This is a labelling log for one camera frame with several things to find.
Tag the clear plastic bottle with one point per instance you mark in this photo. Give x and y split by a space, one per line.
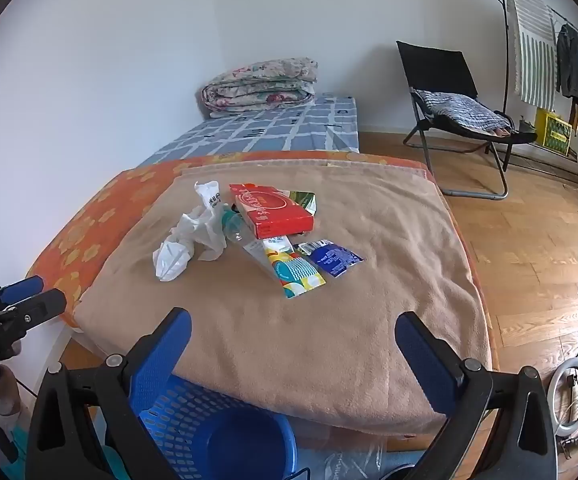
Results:
234 227

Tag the blue foil packet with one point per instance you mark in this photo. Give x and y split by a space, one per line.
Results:
336 257

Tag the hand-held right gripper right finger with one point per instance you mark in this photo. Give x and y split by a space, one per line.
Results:
424 360

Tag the striped cloth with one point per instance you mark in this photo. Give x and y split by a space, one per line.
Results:
459 110

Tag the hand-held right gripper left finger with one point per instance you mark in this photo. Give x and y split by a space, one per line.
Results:
166 360

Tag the blue checkered bed sheet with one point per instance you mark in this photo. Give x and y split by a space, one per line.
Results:
269 130

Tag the green drink carton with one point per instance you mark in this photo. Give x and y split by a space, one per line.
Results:
305 200

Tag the beige fleece blanket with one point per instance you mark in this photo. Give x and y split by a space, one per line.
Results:
319 335

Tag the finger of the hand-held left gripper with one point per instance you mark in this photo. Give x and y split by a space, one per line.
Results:
24 288
39 307

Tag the white plastic wrapper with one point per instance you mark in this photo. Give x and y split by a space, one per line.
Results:
201 225

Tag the white tissue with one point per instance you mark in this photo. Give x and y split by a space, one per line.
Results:
171 260

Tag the yellow plastic crate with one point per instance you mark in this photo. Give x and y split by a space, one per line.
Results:
554 132

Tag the orange floral bed sheet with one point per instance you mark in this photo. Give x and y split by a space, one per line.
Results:
94 220

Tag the colourful patterned tube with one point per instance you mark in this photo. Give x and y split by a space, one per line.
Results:
289 270

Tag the dark hanging jacket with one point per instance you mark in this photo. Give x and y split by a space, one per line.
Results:
571 65

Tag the black folding chair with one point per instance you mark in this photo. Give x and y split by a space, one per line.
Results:
434 65

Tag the blue plastic basket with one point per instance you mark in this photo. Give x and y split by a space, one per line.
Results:
239 435

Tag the clear plastic bag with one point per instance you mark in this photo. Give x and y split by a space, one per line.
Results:
354 462

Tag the folded floral quilt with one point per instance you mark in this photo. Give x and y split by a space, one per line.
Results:
259 85

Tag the red cardboard box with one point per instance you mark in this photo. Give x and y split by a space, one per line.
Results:
269 210

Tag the green white striped towel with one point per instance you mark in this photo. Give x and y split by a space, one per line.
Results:
534 50

